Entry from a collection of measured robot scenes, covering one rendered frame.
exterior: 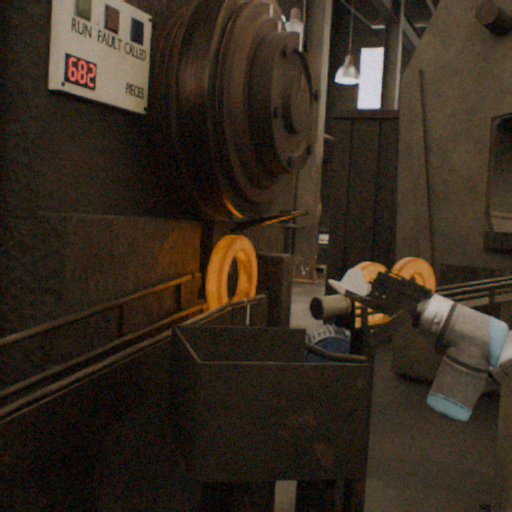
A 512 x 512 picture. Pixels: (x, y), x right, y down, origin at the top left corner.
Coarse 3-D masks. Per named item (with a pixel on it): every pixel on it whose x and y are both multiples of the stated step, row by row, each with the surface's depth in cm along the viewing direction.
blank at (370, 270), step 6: (360, 264) 189; (366, 264) 188; (372, 264) 189; (378, 264) 190; (366, 270) 188; (372, 270) 189; (378, 270) 190; (384, 270) 191; (366, 276) 188; (372, 276) 189; (366, 282) 188; (360, 312) 188; (360, 318) 188; (372, 318) 190; (378, 318) 191
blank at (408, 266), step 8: (400, 264) 196; (408, 264) 196; (416, 264) 197; (424, 264) 199; (400, 272) 194; (408, 272) 196; (416, 272) 197; (424, 272) 199; (432, 272) 201; (416, 280) 202; (424, 280) 199; (432, 280) 201; (432, 288) 201
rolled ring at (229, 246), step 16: (224, 240) 147; (240, 240) 149; (224, 256) 143; (240, 256) 154; (208, 272) 143; (224, 272) 143; (240, 272) 157; (256, 272) 158; (208, 288) 143; (224, 288) 144; (240, 288) 156; (208, 304) 144
